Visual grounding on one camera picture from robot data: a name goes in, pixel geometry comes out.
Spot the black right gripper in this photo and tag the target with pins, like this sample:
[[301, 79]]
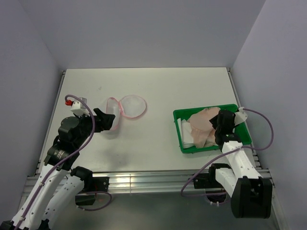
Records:
[[214, 121]]

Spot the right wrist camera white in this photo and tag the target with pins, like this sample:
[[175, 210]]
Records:
[[240, 116]]

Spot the mesh laundry bag pink trim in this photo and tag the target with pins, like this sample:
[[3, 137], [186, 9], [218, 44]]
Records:
[[130, 106]]

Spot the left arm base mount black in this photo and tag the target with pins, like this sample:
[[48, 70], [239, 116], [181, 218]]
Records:
[[95, 195]]

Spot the green plastic tray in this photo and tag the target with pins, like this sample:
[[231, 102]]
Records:
[[184, 114]]

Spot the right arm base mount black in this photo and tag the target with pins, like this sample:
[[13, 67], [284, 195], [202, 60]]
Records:
[[208, 182]]

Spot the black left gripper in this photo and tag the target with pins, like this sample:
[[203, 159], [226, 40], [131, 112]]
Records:
[[104, 120]]

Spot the pink beige bra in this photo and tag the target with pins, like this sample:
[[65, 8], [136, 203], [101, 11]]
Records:
[[202, 130]]

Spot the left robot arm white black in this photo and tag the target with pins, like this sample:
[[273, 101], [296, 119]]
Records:
[[58, 182]]

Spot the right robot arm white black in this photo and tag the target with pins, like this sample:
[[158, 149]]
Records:
[[250, 193]]

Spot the white cloth in tray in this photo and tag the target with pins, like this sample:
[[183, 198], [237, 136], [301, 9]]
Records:
[[187, 139]]

